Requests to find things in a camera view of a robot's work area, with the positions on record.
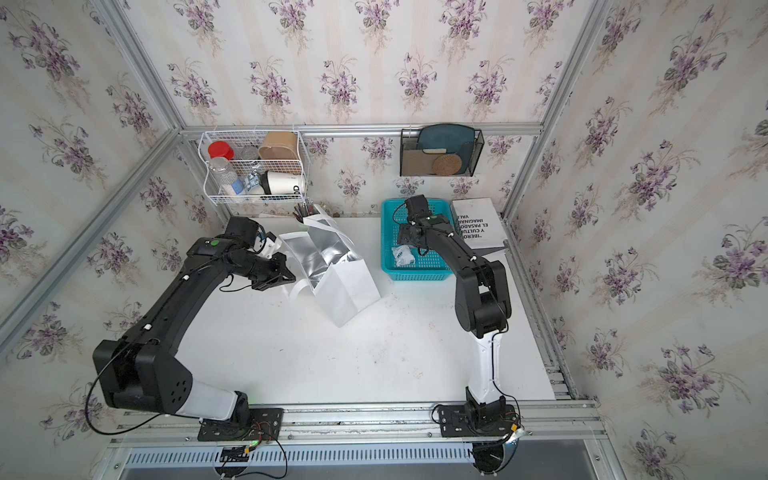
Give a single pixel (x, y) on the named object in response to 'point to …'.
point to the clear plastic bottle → (225, 176)
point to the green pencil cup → (300, 211)
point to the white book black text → (477, 223)
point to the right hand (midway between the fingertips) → (414, 237)
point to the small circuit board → (234, 454)
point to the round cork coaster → (446, 165)
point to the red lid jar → (220, 149)
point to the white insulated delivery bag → (326, 260)
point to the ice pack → (403, 255)
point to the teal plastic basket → (429, 264)
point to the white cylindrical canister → (285, 182)
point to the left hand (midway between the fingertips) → (300, 279)
